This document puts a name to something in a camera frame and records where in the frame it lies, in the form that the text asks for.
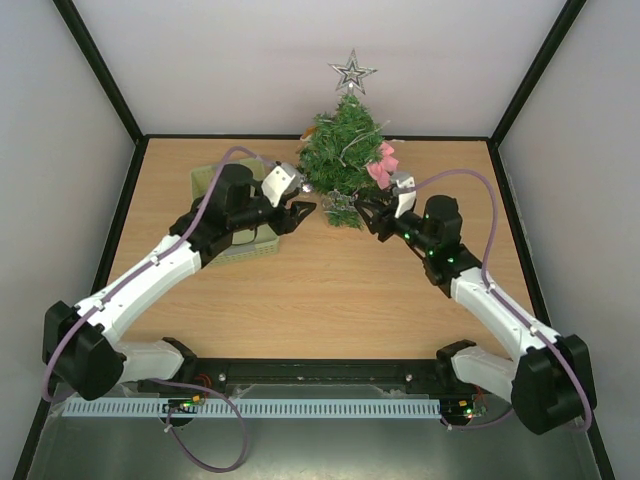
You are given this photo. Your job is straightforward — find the green plastic basket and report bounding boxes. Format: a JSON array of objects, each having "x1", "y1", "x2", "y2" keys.
[{"x1": 189, "y1": 158, "x2": 279, "y2": 266}]

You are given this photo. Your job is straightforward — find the pink ornaments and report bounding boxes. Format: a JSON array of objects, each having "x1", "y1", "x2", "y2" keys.
[{"x1": 366, "y1": 142, "x2": 399, "y2": 190}]

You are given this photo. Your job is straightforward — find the small green christmas tree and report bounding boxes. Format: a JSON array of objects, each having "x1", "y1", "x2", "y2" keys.
[{"x1": 298, "y1": 94, "x2": 393, "y2": 229}]

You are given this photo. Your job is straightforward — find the brown gingerbread ornament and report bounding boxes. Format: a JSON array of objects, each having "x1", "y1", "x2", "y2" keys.
[{"x1": 300, "y1": 126, "x2": 317, "y2": 142}]

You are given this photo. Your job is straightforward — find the silver star ornament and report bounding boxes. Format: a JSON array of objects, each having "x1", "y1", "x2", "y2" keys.
[{"x1": 328, "y1": 49, "x2": 378, "y2": 95}]

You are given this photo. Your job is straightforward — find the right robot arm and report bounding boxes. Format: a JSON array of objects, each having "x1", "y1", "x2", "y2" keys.
[{"x1": 355, "y1": 195, "x2": 597, "y2": 434}]

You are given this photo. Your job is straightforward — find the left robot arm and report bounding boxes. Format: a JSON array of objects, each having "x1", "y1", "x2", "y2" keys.
[{"x1": 43, "y1": 163, "x2": 316, "y2": 400}]

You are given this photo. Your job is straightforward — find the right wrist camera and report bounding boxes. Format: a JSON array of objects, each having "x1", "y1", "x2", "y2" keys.
[{"x1": 391, "y1": 171, "x2": 417, "y2": 219}]

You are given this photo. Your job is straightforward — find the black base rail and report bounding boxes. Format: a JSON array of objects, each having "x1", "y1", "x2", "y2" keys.
[{"x1": 134, "y1": 355, "x2": 581, "y2": 396}]

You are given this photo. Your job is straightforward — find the purple loop cable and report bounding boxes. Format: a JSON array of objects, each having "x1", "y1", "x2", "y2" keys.
[{"x1": 162, "y1": 387, "x2": 250, "y2": 472}]

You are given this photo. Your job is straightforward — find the white slotted cable duct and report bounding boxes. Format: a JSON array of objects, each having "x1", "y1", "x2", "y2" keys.
[{"x1": 62, "y1": 398, "x2": 441, "y2": 420}]

